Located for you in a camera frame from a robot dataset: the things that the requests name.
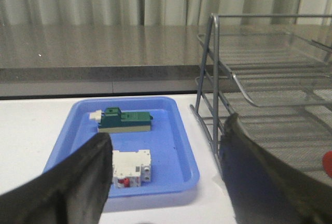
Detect blue plastic tray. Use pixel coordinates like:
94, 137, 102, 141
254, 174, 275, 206
44, 97, 200, 212

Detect green electrical module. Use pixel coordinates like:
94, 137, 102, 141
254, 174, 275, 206
89, 107, 153, 133

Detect silver wire rack frame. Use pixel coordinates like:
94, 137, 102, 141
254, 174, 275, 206
191, 14, 331, 174

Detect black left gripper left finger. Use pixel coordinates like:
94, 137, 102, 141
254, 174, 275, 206
1, 133, 113, 223

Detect dark steel back counter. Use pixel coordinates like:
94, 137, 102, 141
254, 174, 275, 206
0, 24, 332, 97

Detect red emergency push button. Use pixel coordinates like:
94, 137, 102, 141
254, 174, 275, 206
322, 151, 332, 178

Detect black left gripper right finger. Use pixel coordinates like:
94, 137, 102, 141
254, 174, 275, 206
219, 114, 331, 223

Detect silver mesh tray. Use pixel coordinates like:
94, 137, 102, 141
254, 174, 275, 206
207, 32, 331, 72
224, 76, 331, 180

